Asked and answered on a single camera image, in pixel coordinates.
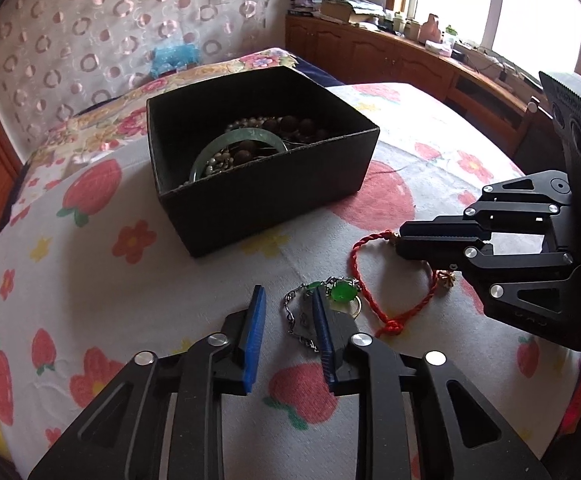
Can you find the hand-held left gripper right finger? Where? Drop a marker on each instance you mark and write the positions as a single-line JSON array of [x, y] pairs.
[[323, 342]]

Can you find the floral pillow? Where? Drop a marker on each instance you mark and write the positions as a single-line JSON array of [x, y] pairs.
[[120, 115]]

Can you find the strawberry print cloth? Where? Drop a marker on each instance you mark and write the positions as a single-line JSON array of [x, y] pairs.
[[120, 310]]

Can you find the long wooden cabinet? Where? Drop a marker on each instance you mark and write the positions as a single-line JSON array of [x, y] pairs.
[[370, 55]]

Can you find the pale green jade bangle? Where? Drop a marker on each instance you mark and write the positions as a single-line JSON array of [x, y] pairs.
[[250, 133]]

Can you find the wooden frame window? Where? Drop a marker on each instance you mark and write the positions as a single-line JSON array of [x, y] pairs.
[[520, 5]]

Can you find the green cap bottle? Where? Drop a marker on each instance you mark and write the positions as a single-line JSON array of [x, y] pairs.
[[450, 36]]

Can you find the white power strip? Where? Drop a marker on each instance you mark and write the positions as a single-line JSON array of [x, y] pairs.
[[477, 55]]

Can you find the blue plastic bag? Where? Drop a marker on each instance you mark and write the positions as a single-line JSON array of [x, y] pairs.
[[175, 57]]

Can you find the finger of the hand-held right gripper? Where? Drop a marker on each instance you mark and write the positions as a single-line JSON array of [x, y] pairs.
[[440, 230], [435, 252]]

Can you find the pink bottle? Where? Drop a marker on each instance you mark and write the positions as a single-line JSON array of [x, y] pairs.
[[430, 30]]

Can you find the white round knob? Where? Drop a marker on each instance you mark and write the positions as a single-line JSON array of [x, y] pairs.
[[532, 107]]

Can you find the circle print curtain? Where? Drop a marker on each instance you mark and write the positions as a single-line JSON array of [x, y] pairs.
[[95, 20]]

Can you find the black cardboard box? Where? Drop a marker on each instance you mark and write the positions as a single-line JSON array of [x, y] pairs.
[[270, 190]]

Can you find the pink tissue pack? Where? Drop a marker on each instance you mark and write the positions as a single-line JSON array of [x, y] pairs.
[[438, 49]]

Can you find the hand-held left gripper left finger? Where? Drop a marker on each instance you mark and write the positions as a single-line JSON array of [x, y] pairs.
[[253, 342]]

